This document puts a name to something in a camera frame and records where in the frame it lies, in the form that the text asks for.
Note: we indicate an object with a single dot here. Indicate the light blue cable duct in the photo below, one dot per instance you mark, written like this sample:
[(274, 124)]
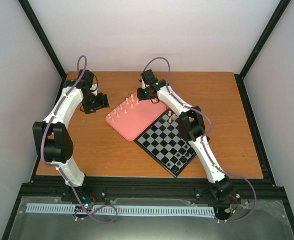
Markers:
[(123, 210)]

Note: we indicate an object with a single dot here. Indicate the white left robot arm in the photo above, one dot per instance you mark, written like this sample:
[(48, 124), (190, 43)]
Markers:
[(53, 143)]

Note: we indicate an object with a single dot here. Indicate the black aluminium frame base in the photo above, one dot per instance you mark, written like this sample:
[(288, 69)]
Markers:
[(109, 188)]

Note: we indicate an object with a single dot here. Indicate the pink plastic tray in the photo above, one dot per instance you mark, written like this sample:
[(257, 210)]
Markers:
[(129, 125)]

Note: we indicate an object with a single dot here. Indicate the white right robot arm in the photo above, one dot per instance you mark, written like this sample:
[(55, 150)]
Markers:
[(192, 129)]

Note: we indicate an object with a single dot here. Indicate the black white chess board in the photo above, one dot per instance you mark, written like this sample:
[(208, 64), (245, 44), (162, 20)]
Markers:
[(161, 140)]

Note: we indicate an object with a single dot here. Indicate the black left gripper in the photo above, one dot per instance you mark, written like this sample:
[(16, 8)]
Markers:
[(103, 103)]

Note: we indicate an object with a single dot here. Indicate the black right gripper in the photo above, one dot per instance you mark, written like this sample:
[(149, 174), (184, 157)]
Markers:
[(140, 97)]

